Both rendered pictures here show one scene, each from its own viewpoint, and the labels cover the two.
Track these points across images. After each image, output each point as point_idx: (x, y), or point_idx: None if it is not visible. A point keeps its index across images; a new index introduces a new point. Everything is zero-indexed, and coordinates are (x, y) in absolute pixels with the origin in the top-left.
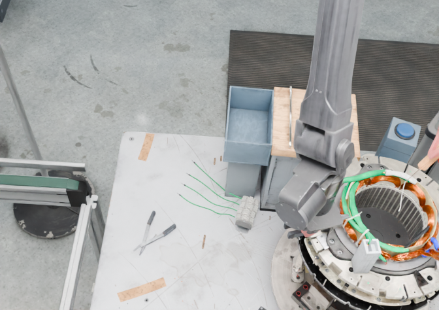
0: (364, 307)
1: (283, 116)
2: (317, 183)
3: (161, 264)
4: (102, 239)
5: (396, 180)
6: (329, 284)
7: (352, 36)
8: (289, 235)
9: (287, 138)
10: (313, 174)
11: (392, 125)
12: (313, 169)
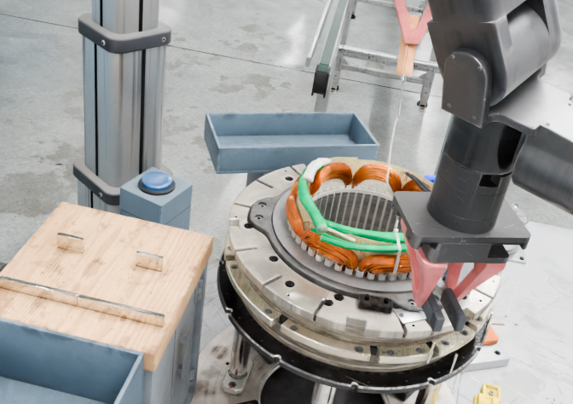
0: (482, 329)
1: (66, 314)
2: (570, 99)
3: None
4: None
5: (312, 183)
6: (447, 363)
7: None
8: (465, 320)
9: (135, 323)
10: (548, 101)
11: (139, 193)
12: (529, 98)
